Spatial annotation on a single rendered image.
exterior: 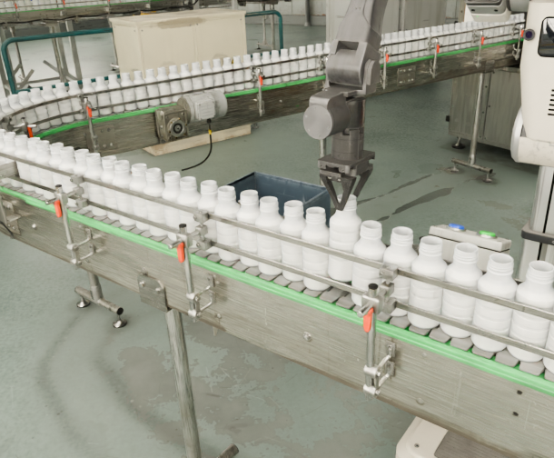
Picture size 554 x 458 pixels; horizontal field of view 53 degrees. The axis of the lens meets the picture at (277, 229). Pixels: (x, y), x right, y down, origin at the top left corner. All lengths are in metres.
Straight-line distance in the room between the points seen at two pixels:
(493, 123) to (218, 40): 2.55
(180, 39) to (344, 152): 4.38
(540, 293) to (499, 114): 4.06
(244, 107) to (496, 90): 2.53
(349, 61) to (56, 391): 2.03
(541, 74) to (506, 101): 3.47
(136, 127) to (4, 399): 1.31
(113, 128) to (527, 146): 1.83
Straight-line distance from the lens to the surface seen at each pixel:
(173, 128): 2.68
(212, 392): 2.43
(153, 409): 2.41
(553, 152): 1.48
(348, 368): 1.16
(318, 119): 0.92
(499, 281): 0.95
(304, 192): 1.83
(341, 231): 1.04
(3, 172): 1.86
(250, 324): 1.27
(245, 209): 1.18
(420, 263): 0.99
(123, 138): 2.72
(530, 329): 0.98
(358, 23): 0.98
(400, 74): 3.72
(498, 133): 5.00
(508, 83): 4.89
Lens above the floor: 1.61
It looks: 26 degrees down
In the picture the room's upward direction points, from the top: 3 degrees counter-clockwise
